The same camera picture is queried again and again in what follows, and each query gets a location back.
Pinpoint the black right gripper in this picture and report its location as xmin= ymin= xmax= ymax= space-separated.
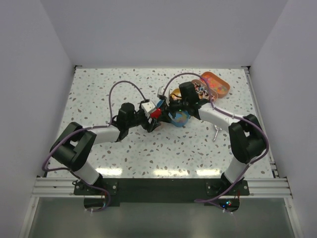
xmin=157 ymin=96 xmax=188 ymax=124

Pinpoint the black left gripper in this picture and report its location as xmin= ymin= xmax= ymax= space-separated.
xmin=127 ymin=102 xmax=161 ymax=132

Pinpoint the red jar lid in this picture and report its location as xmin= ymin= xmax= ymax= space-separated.
xmin=150 ymin=108 xmax=162 ymax=119

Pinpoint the metal candy scoop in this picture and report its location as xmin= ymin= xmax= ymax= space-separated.
xmin=212 ymin=125 xmax=222 ymax=142

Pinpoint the clear glass jar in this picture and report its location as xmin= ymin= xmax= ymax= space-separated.
xmin=152 ymin=119 xmax=161 ymax=131

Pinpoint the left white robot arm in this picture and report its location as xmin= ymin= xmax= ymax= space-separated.
xmin=50 ymin=101 xmax=162 ymax=194

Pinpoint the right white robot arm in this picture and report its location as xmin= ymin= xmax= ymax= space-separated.
xmin=160 ymin=82 xmax=269 ymax=195

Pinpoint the yellow oval candy tray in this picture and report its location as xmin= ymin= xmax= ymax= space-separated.
xmin=169 ymin=88 xmax=182 ymax=100

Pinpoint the blue oval candy tray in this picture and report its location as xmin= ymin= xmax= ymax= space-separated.
xmin=157 ymin=100 xmax=190 ymax=127

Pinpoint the pink oval lollipop tray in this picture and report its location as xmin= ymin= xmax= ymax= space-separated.
xmin=191 ymin=79 xmax=218 ymax=102

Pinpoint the orange oval candy tray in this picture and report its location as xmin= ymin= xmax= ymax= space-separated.
xmin=201 ymin=71 xmax=230 ymax=98

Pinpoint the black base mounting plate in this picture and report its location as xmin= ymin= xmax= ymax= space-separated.
xmin=73 ymin=177 xmax=248 ymax=213

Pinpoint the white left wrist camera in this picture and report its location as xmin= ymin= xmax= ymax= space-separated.
xmin=141 ymin=101 xmax=157 ymax=118

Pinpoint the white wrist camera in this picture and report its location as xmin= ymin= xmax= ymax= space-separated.
xmin=141 ymin=101 xmax=157 ymax=118
xmin=157 ymin=86 xmax=169 ymax=104

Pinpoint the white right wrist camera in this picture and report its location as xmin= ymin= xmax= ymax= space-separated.
xmin=157 ymin=86 xmax=169 ymax=104

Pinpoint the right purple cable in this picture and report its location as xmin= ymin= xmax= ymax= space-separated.
xmin=163 ymin=71 xmax=270 ymax=206

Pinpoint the aluminium frame rail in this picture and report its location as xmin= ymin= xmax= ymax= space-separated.
xmin=21 ymin=178 xmax=295 ymax=238

